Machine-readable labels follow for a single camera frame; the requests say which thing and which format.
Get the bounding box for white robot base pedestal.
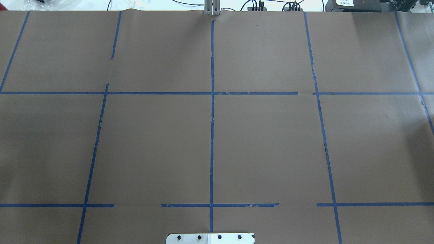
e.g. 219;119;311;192
165;233;255;244

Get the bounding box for aluminium frame post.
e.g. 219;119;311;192
204;0;221;16

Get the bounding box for black device box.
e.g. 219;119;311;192
324;0;382;13

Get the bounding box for black power strip cables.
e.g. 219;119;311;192
241;0;304;12

